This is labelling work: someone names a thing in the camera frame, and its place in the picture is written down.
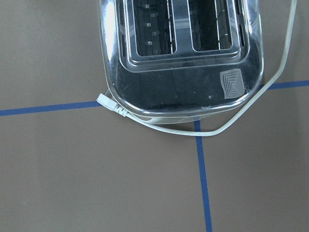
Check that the cream toaster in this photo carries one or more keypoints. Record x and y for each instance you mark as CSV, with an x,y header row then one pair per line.
x,y
176,61

